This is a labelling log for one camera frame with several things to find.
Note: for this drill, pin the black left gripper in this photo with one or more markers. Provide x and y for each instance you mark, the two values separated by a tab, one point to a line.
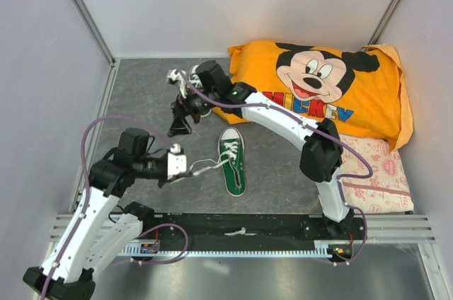
181	175

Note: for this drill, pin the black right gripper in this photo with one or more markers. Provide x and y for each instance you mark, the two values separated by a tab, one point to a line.
179	127

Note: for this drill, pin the green canvas sneaker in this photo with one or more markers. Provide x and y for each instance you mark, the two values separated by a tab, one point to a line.
234	172
194	73

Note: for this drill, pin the white shoelace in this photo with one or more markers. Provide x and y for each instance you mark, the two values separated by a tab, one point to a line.
219	162

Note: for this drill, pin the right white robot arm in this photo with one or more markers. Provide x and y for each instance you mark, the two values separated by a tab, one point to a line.
318	142

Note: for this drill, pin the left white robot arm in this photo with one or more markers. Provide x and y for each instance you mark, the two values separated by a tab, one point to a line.
74	267

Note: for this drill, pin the orange Mickey Mouse cloth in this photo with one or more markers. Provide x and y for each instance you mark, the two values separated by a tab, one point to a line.
362	92

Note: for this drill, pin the pink patterned white cloth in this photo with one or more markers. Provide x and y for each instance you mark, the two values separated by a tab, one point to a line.
387	190

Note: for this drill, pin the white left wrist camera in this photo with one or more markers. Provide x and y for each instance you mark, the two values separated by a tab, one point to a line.
176	161

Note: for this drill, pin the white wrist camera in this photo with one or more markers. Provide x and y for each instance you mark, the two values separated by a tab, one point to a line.
178	78
176	161

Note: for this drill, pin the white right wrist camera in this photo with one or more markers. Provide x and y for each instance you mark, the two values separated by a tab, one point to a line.
178	78

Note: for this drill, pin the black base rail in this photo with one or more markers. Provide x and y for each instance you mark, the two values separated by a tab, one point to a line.
216	232

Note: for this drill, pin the white cable tie on rail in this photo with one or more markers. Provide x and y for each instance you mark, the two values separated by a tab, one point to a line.
241	232

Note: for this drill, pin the grey slotted cable duct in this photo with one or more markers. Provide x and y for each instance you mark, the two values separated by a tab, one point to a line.
138	251

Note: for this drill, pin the left aluminium corner post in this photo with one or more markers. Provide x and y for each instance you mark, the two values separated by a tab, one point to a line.
94	31

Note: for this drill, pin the aluminium corner post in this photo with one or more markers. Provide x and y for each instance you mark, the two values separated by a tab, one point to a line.
394	3
94	31

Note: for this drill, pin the aluminium frame rail front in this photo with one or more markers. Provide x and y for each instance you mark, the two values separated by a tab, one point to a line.
381	228

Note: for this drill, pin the right aluminium corner post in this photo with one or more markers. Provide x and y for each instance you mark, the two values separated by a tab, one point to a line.
394	3

